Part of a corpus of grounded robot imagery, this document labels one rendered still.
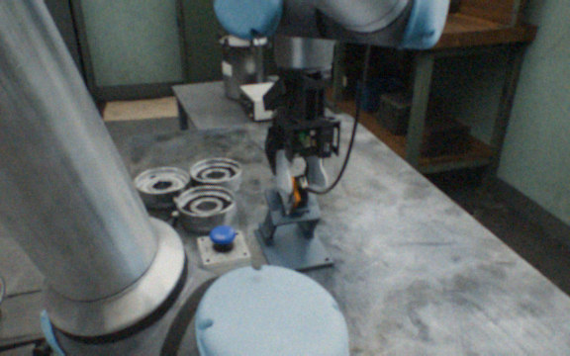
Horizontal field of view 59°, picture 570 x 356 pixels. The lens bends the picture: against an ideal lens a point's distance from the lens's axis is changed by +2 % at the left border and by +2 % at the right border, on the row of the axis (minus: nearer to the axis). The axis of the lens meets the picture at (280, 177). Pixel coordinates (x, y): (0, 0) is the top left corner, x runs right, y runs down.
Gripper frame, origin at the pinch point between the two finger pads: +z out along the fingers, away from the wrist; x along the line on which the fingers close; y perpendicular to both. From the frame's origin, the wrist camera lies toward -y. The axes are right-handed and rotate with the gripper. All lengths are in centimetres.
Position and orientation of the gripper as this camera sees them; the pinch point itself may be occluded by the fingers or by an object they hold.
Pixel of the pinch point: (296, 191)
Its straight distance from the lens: 76.2
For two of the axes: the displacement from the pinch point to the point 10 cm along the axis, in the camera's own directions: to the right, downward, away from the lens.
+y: 2.9, 4.4, -8.5
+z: 0.0, 8.9, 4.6
